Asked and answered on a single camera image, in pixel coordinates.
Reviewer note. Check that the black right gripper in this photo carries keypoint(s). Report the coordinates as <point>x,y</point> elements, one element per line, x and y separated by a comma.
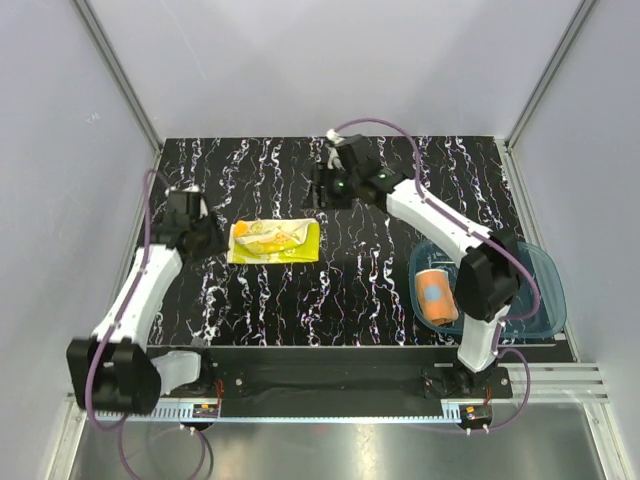
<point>321,179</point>

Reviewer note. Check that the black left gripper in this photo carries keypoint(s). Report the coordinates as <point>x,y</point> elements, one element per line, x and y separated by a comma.
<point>218,239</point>

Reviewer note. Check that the yellow patterned towel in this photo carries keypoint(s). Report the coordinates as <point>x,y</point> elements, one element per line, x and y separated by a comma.
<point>274,241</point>

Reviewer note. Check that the orange polka dot towel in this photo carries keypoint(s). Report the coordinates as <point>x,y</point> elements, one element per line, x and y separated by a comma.
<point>435,297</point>

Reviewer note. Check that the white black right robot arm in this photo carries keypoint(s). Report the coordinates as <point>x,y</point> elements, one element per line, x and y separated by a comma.
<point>487,262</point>

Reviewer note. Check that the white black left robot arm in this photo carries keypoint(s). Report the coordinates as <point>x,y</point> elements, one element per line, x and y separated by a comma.
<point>110,370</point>

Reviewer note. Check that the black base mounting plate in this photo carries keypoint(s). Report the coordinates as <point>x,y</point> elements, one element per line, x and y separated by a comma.
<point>418,370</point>

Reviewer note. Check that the blue translucent plastic tray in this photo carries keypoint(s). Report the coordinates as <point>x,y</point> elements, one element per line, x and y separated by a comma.
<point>548,320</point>

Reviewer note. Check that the grey slotted cable duct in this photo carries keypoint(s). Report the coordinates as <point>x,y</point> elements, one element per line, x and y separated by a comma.
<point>185,411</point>

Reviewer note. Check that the aluminium frame rail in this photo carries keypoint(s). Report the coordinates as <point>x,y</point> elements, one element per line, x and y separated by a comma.
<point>566,383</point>

